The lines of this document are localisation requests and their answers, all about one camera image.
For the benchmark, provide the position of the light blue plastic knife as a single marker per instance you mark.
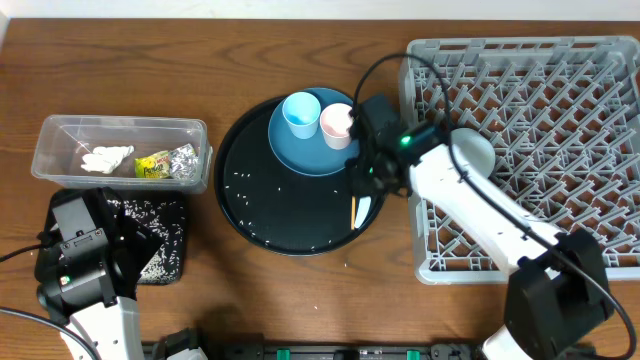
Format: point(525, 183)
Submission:
point(363, 208)

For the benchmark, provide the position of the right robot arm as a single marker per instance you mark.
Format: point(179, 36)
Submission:
point(557, 284)

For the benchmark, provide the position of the light blue bowl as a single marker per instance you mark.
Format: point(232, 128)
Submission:
point(476, 149)

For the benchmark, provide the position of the light blue cup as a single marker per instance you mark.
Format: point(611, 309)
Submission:
point(301, 111)

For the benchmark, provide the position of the pink cup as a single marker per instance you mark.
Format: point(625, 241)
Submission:
point(335, 123)

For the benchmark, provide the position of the black rectangular tray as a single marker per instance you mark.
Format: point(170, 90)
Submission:
point(170, 235)

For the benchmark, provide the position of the wooden chopstick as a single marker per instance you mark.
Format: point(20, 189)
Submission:
point(353, 212)

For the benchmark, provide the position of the yellow snack wrapper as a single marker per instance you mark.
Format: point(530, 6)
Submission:
point(180, 163)

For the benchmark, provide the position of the dark blue plate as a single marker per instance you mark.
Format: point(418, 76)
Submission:
point(309, 157)

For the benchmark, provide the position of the clear plastic bin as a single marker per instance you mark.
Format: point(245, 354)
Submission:
point(65, 139)

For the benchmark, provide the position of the round black serving tray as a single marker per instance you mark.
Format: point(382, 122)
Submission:
point(274, 207)

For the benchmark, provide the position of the black mounting rail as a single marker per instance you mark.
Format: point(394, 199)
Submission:
point(261, 351)

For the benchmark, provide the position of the grey dishwasher rack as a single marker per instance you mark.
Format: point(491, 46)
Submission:
point(562, 117)

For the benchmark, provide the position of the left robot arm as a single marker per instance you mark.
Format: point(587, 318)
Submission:
point(99, 319)

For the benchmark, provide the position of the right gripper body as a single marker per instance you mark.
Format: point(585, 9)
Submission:
point(366, 178)

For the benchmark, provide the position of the white tissue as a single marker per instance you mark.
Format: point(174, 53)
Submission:
point(105, 159)

